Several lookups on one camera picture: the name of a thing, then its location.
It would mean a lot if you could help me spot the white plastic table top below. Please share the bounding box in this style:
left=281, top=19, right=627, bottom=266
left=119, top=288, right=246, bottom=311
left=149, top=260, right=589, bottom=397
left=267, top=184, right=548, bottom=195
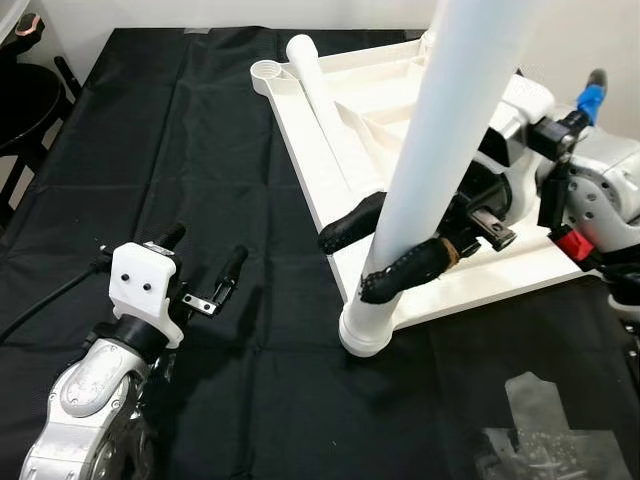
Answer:
left=250, top=30, right=640, bottom=358

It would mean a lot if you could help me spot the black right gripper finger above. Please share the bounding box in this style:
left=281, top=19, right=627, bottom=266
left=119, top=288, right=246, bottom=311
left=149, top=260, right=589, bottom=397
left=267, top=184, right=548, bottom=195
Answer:
left=318, top=190, right=390, bottom=254
left=359, top=235, right=464, bottom=305

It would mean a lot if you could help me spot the copper coloured bowl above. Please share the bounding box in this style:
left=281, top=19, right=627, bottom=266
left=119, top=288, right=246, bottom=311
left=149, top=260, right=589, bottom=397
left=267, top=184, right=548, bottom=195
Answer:
left=10, top=12, right=49, bottom=41

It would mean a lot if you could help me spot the clear tape patch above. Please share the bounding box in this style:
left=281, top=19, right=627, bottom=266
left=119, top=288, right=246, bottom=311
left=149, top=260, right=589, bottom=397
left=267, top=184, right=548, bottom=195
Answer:
left=475, top=370, right=631, bottom=480

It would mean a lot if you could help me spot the black cloth cover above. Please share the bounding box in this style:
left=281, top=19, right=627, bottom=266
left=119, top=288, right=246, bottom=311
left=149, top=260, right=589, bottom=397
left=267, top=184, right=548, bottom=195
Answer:
left=0, top=25, right=640, bottom=480

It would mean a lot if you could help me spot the blue cable plug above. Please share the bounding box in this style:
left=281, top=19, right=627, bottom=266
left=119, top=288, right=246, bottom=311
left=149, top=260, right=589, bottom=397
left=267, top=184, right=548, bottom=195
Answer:
left=578, top=82, right=606, bottom=123

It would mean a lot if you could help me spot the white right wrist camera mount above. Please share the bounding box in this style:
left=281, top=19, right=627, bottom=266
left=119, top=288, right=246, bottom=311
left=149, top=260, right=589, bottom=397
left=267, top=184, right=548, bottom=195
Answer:
left=490, top=75, right=561, bottom=216

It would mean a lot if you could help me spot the red cable clip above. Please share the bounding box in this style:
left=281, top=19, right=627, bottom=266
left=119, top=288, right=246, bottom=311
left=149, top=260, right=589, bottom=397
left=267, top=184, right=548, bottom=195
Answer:
left=553, top=228, right=596, bottom=266

